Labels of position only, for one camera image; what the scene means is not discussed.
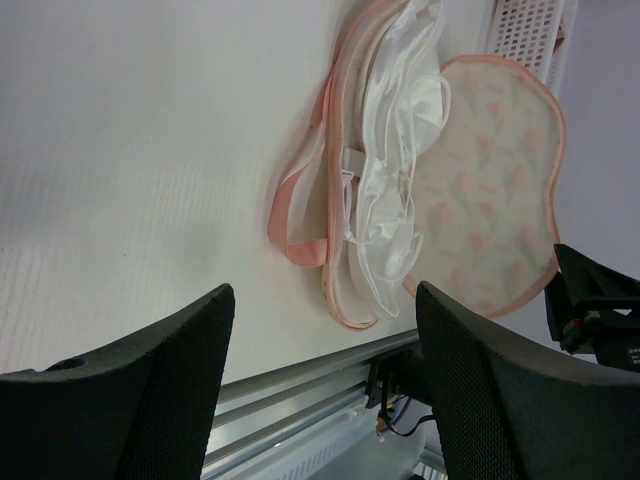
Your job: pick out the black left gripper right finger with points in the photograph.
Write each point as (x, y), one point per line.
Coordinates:
(509, 408)

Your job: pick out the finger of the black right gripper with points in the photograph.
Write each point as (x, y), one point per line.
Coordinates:
(589, 283)

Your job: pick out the tulip print bra laundry bag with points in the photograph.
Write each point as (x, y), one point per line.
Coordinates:
(483, 192)

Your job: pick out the white plastic basket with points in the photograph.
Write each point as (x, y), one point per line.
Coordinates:
(533, 33)

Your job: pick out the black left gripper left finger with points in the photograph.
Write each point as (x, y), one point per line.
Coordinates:
(141, 407)

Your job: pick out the aluminium front rail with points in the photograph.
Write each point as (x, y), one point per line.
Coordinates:
(251, 412)

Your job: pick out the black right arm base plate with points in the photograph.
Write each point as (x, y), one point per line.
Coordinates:
(401, 371)

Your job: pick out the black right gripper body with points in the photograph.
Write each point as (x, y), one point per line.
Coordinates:
(606, 327)

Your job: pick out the white satin bra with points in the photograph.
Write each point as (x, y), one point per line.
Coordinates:
(388, 104)

